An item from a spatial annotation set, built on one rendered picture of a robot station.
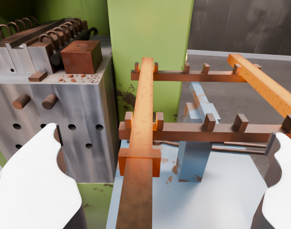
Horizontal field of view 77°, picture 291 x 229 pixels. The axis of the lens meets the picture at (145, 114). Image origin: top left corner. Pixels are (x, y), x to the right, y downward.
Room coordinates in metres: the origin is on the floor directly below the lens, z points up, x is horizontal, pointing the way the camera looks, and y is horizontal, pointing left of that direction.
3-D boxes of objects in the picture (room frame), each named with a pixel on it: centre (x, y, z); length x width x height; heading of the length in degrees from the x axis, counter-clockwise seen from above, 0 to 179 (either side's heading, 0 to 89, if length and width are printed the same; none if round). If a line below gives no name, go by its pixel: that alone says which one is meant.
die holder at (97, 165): (0.72, 0.31, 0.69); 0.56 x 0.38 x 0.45; 0
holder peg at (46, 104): (0.42, 0.26, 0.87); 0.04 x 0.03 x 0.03; 0
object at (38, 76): (0.47, 0.30, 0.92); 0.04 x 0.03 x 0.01; 178
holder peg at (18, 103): (0.42, 0.33, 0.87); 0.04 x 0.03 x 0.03; 0
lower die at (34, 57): (0.71, 0.37, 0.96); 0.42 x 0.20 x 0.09; 0
